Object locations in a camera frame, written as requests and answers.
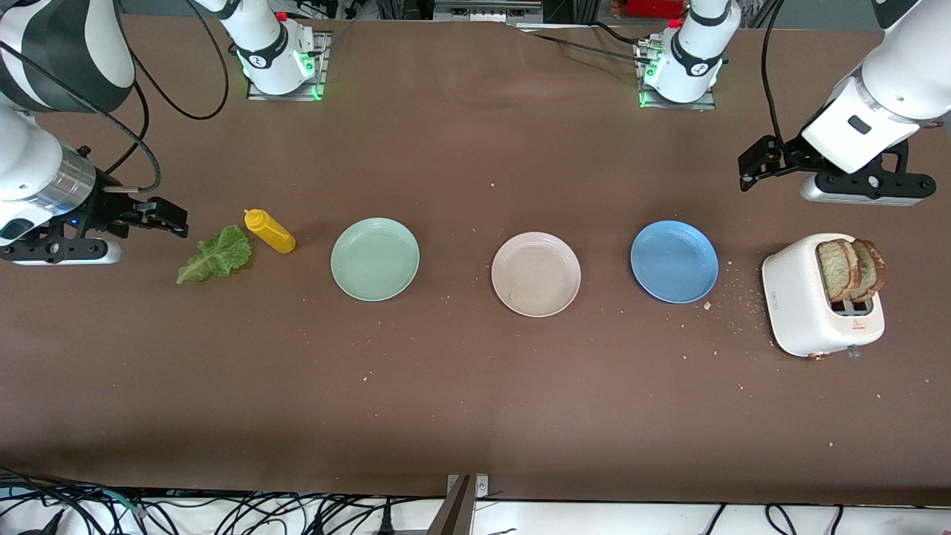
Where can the grey metal pole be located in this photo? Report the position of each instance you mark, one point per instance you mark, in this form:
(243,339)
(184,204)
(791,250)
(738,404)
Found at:
(455,513)

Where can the yellow mustard squeeze bottle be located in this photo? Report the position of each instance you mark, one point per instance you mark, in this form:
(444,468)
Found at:
(273,234)

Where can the brown bread slice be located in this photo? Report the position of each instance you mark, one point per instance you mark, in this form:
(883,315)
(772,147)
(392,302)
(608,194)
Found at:
(873,267)
(833,267)

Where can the beige plate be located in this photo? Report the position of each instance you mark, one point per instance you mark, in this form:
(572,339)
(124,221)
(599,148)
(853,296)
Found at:
(536,273)

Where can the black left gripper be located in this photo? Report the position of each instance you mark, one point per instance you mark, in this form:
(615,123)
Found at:
(792,157)

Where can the red box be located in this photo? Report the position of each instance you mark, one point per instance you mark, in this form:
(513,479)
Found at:
(654,7)

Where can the silver mounting bracket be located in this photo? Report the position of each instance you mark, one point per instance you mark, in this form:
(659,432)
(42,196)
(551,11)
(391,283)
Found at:
(481,487)

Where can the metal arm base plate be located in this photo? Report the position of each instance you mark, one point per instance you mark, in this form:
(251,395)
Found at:
(702,105)
(321,67)

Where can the blue plate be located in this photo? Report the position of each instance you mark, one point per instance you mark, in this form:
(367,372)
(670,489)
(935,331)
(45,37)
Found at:
(674,261)

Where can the black power plug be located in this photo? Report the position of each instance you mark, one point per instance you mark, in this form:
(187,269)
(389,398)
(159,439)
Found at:
(386,524)

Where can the white toaster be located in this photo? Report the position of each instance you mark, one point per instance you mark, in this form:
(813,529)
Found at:
(799,312)

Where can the white power strip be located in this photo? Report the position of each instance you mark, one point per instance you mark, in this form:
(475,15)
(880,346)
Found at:
(487,10)

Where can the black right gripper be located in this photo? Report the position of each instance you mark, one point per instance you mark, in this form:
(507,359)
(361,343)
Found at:
(105,210)

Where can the green lettuce leaf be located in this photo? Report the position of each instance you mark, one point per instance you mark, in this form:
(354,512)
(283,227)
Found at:
(219,256)

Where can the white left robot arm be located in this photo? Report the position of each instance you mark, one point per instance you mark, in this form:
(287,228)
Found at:
(906,74)

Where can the green plate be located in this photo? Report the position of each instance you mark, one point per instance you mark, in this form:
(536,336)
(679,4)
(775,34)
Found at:
(375,260)

